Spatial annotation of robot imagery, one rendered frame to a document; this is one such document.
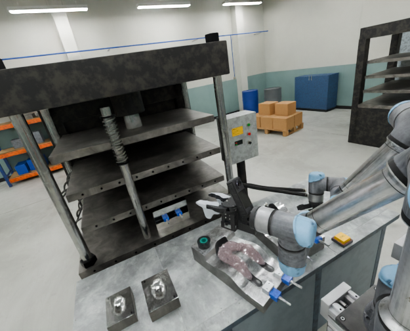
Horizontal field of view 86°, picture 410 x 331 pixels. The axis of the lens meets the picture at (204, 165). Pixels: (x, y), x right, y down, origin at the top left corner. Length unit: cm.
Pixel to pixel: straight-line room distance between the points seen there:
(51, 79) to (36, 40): 608
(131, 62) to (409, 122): 126
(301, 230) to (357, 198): 16
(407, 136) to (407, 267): 54
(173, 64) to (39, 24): 624
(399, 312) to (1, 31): 764
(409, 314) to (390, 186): 26
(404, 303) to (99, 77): 141
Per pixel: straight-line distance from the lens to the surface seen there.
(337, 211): 71
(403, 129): 105
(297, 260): 70
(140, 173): 158
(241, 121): 188
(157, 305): 128
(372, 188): 67
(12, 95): 141
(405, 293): 66
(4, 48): 748
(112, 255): 179
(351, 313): 103
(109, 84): 137
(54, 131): 213
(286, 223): 63
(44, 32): 747
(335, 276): 181
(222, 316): 126
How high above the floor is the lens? 187
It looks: 23 degrees down
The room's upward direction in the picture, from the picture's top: 10 degrees counter-clockwise
